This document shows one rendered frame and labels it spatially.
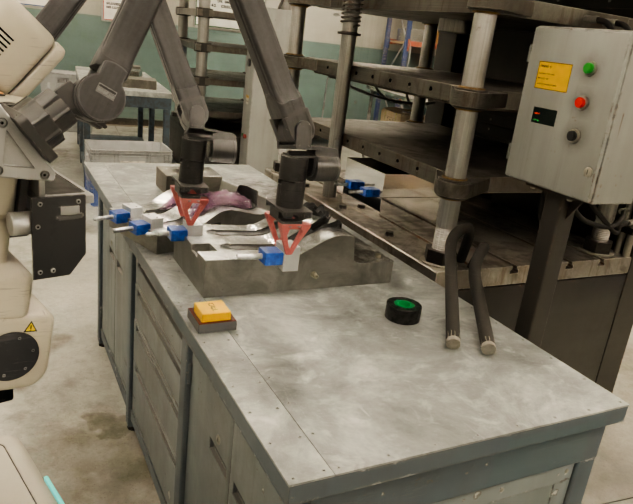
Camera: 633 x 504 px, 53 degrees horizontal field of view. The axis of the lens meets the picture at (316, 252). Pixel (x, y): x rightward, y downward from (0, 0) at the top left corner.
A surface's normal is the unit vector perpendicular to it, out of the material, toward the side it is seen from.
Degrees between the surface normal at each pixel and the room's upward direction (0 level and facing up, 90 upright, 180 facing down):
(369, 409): 0
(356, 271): 90
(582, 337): 90
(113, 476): 0
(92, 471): 0
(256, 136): 90
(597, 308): 90
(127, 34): 76
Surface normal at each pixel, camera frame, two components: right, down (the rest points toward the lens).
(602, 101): -0.89, 0.05
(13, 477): 0.11, -0.94
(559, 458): 0.44, 0.34
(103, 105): 0.53, 0.14
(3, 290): 0.64, 0.32
